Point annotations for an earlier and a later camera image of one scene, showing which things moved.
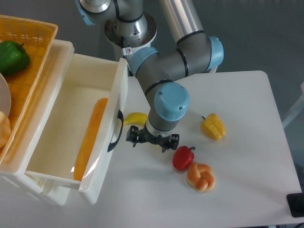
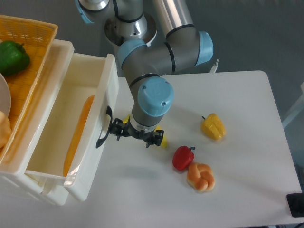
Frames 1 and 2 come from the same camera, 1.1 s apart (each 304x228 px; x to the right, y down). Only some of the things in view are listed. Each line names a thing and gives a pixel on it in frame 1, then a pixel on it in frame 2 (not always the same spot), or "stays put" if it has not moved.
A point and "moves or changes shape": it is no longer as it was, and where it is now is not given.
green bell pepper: [13, 57] stays put
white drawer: [82, 127] moves or changes shape
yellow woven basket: [37, 37] stays put
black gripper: [136, 135] -> [119, 129]
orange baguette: [88, 136] -> [74, 146]
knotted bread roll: [200, 177] stays put
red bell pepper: [183, 157] stays put
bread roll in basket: [5, 130] stays put
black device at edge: [296, 203] stays put
